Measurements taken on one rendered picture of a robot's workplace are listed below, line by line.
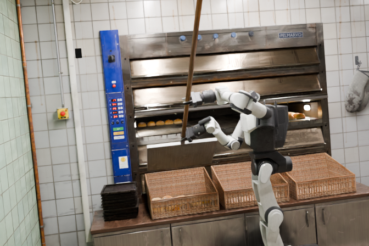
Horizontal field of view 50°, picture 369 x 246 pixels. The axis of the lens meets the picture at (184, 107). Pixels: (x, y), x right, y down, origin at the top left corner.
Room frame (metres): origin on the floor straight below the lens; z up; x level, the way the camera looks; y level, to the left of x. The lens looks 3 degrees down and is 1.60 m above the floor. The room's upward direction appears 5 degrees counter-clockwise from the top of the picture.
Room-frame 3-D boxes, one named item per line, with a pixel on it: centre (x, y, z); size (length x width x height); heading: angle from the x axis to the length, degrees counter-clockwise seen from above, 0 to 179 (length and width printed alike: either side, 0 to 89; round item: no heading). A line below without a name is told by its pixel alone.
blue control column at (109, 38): (4.45, 0.75, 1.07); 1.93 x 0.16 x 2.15; 9
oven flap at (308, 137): (3.69, -0.43, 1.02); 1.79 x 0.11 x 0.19; 99
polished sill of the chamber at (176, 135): (3.72, -0.43, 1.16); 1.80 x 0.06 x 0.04; 99
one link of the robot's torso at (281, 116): (2.83, -0.56, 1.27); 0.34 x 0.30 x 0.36; 5
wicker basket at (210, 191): (3.34, 0.10, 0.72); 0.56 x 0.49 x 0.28; 100
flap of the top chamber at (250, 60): (3.69, -0.43, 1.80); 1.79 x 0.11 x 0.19; 99
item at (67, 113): (3.42, 1.04, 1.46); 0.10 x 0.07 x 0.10; 99
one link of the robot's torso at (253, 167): (2.84, -0.59, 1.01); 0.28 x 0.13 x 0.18; 99
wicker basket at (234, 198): (3.43, -0.50, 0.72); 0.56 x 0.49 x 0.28; 98
